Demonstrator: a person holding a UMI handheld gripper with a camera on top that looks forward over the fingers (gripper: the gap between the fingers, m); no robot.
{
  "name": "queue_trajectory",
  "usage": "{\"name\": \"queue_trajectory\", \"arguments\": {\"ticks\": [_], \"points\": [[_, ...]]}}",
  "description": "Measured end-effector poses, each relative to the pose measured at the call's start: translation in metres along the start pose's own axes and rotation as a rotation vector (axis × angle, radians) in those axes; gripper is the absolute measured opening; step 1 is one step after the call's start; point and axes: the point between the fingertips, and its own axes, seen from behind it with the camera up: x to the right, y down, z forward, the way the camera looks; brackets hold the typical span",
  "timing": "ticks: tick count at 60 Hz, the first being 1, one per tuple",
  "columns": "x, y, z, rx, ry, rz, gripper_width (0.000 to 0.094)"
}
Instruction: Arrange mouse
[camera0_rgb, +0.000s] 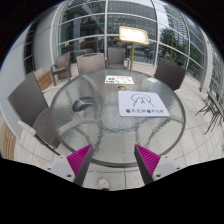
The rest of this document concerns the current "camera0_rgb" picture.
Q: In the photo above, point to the tan tape roll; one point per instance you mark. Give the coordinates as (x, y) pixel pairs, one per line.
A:
(121, 88)

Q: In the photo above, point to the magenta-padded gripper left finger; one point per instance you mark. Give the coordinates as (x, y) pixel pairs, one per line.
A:
(78, 159)

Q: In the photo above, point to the gold menu sign stand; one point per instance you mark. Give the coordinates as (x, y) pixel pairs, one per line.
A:
(133, 35)

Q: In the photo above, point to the printed picture menu sheet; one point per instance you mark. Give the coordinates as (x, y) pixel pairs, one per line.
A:
(119, 79)

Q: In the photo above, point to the grey wicker chair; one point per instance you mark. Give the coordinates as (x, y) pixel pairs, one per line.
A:
(170, 74)
(28, 100)
(90, 63)

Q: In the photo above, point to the black computer mouse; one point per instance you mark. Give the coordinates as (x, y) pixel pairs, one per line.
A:
(82, 104)

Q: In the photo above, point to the grey wicker armchair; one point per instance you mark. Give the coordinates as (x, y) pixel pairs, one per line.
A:
(116, 56)
(62, 63)

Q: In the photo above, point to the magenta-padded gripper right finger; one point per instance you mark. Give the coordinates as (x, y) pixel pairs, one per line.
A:
(149, 159)

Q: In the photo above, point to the dark metal outdoor table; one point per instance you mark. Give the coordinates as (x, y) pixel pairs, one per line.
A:
(215, 103)

